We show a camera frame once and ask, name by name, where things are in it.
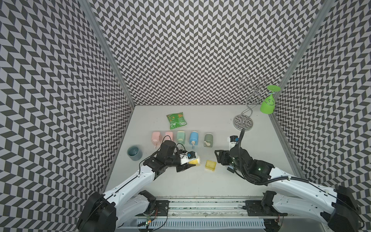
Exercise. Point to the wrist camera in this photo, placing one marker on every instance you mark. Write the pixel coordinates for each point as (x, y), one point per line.
(187, 157)
(233, 140)

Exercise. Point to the teal bowl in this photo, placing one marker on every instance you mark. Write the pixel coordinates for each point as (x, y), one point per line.
(134, 153)

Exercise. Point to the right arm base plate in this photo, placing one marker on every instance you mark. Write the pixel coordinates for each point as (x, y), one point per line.
(259, 208)

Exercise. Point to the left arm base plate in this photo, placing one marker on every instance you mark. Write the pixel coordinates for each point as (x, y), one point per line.
(158, 207)

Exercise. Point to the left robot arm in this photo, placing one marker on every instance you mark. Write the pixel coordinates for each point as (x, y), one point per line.
(108, 211)

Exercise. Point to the green snack bag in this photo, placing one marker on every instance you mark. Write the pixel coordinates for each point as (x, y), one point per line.
(176, 120)

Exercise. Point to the yellow transparent tray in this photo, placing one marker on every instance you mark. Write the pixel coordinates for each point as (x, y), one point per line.
(210, 165)

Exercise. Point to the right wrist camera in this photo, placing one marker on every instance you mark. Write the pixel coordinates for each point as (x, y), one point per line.
(233, 140)

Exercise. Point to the green plastic wine glass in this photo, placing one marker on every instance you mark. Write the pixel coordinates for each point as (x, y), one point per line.
(269, 103)

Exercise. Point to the yellow pencil sharpener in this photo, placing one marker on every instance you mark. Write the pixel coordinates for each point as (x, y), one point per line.
(196, 161)

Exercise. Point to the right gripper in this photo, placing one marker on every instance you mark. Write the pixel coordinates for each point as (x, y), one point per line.
(218, 156)

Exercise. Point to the sage green pencil sharpener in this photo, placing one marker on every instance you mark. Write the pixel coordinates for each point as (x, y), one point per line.
(208, 140)

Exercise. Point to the metal wire glass rack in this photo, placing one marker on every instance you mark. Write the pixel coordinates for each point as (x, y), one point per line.
(254, 98)

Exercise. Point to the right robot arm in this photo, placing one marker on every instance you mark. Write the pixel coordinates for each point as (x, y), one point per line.
(289, 194)

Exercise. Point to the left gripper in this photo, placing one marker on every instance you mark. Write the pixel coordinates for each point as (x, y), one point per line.
(175, 156)

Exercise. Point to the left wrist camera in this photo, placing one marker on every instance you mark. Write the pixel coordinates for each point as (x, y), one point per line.
(187, 157)

